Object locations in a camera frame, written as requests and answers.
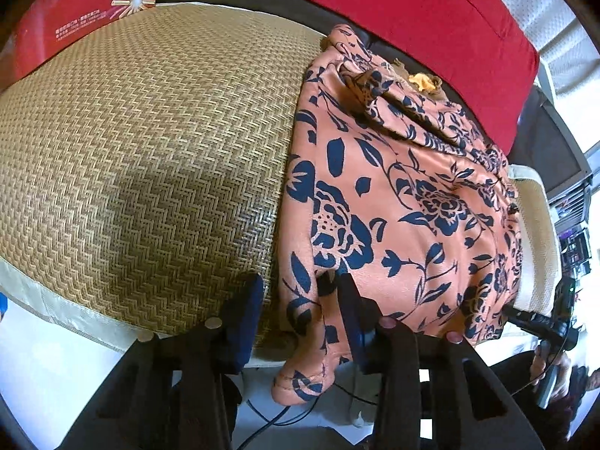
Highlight woven straw mat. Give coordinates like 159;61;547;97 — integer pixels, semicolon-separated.
0;2;563;367

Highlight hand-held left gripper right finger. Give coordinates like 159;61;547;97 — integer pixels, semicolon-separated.
334;274;547;450

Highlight yellow brown cloth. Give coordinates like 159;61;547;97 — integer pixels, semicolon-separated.
393;58;444;97

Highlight red printed box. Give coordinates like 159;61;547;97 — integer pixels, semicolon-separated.
9;0;163;81

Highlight orange floral garment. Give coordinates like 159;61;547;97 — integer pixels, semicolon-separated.
269;23;524;407

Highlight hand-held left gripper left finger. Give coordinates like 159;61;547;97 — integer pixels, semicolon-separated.
61;273;266;450

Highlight dark grey panel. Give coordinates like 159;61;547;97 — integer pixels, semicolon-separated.
516;89;592;200

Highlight red cloth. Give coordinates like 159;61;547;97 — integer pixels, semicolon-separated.
288;0;541;156

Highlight person's right hand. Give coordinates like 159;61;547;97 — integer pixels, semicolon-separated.
529;337;573;388

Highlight cluttered shelf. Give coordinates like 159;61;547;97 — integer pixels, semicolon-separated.
549;197;595;284

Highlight black cable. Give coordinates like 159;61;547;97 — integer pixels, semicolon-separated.
237;382;378;450

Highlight person's dark pants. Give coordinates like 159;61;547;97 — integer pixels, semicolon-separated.
487;351;600;450

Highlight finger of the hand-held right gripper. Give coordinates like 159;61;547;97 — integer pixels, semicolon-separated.
503;306;557;339

